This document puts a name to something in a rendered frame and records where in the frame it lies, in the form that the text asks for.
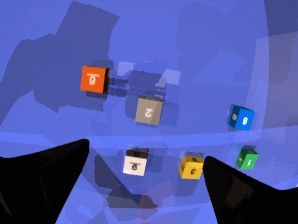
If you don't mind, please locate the yellow block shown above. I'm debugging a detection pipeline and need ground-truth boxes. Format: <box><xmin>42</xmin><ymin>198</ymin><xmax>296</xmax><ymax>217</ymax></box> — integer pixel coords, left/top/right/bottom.
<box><xmin>180</xmin><ymin>156</ymin><xmax>204</xmax><ymax>180</ymax></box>

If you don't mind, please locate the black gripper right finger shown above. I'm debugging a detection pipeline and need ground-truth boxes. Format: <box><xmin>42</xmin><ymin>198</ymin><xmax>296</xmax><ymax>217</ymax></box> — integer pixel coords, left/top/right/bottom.
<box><xmin>202</xmin><ymin>156</ymin><xmax>298</xmax><ymax>224</ymax></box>

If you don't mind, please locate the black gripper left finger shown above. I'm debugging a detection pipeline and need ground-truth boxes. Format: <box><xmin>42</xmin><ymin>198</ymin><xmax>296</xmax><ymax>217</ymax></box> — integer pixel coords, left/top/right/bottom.
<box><xmin>0</xmin><ymin>139</ymin><xmax>90</xmax><ymax>224</ymax></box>

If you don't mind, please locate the blue block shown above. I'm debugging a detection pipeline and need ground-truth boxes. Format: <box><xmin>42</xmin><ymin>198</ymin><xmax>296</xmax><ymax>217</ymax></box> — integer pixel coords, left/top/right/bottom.
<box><xmin>229</xmin><ymin>105</ymin><xmax>255</xmax><ymax>131</ymax></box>

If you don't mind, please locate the orange block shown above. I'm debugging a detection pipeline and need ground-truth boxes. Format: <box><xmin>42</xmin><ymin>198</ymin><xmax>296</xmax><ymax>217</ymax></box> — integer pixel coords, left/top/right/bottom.
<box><xmin>81</xmin><ymin>65</ymin><xmax>109</xmax><ymax>92</ymax></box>

